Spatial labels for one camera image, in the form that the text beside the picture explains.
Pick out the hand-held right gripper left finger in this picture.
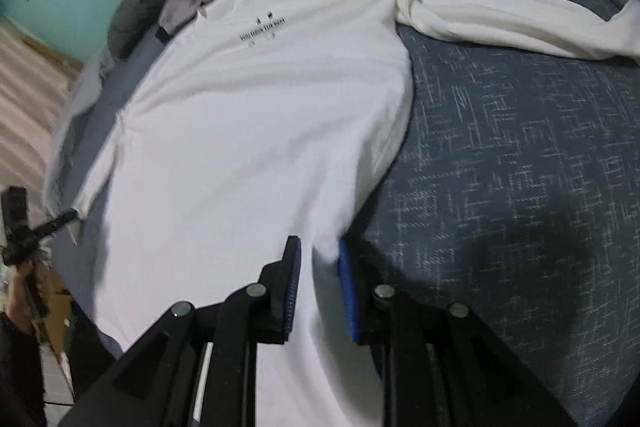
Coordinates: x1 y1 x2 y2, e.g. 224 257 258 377
57 234 303 427

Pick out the dark grey puffer duvet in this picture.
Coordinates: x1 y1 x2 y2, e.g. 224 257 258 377
107 0 191 60

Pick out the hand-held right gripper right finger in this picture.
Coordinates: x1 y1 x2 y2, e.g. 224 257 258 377
337 237 576 427

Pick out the person's left hand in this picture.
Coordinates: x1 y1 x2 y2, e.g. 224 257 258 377
5 262 40 333

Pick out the brown cardboard box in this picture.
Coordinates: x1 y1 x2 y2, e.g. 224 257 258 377
32 264 76 358

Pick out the person's left forearm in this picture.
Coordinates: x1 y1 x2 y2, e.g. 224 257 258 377
0 309 48 427

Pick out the light grey pillow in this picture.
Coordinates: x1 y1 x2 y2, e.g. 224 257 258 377
45 47 118 218

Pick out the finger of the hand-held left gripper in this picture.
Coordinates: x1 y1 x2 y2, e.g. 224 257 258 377
47 209 81 239

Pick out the white long-sleeve shirt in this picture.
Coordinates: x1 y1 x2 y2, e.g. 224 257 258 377
45 0 640 427

